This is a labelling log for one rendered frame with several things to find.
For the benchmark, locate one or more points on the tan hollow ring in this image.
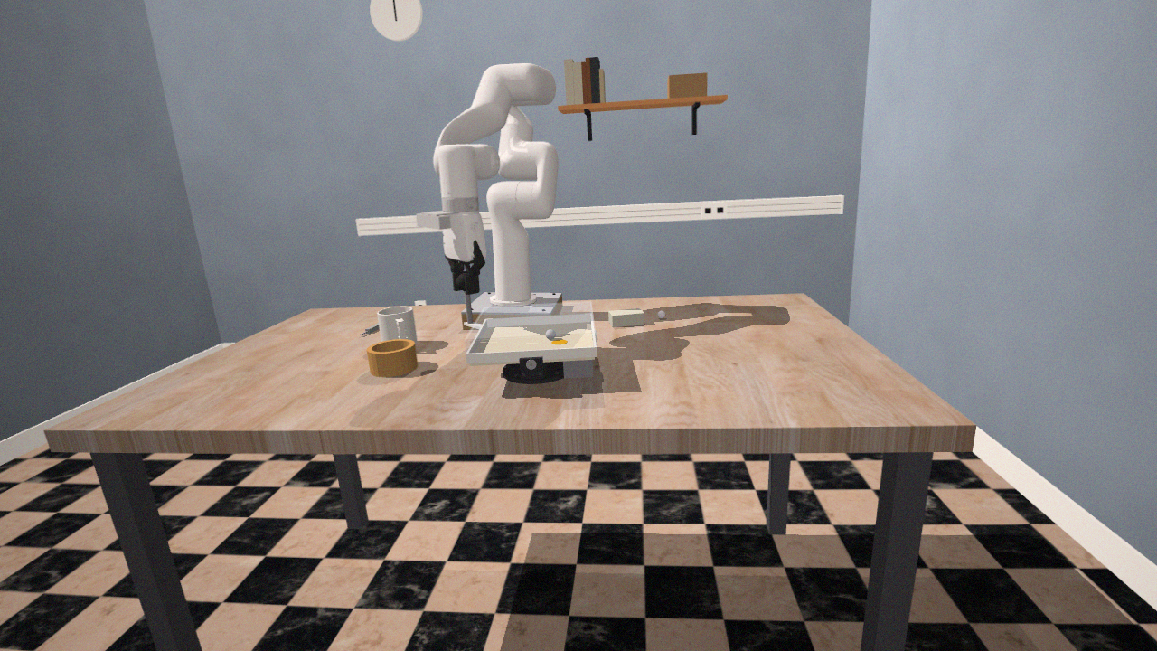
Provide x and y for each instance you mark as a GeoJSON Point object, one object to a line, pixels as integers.
{"type": "Point", "coordinates": [392, 358]}

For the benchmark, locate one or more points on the grey mug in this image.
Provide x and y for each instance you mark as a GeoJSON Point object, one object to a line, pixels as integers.
{"type": "Point", "coordinates": [392, 326]}

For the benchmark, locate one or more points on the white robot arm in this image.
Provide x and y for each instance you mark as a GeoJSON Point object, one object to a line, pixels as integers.
{"type": "Point", "coordinates": [502, 89]}

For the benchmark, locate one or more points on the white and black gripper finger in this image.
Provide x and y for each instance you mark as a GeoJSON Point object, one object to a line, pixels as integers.
{"type": "Point", "coordinates": [457, 268]}
{"type": "Point", "coordinates": [472, 274]}

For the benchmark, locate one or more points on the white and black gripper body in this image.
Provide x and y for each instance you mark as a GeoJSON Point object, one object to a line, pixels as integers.
{"type": "Point", "coordinates": [466, 227]}

